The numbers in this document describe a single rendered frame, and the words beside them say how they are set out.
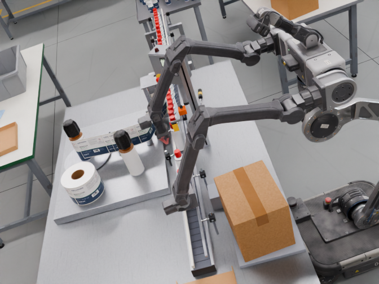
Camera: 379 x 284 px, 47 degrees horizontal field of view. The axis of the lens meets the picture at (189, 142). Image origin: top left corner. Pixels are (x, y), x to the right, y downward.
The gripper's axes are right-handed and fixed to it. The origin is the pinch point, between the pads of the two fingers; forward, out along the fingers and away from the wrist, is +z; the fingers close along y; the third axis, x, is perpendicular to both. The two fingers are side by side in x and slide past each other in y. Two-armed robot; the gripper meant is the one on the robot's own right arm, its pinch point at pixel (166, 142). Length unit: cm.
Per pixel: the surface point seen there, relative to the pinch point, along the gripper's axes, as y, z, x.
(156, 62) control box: -15.4, -41.4, 8.7
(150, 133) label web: -21.5, 6.1, -10.3
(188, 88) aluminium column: -9.3, -23.9, 20.4
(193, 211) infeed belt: 42.2, 14.2, 5.9
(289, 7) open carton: -137, 11, 113
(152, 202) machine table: 22.7, 18.9, -16.1
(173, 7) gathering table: -212, 11, 24
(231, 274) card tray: 79, 19, 17
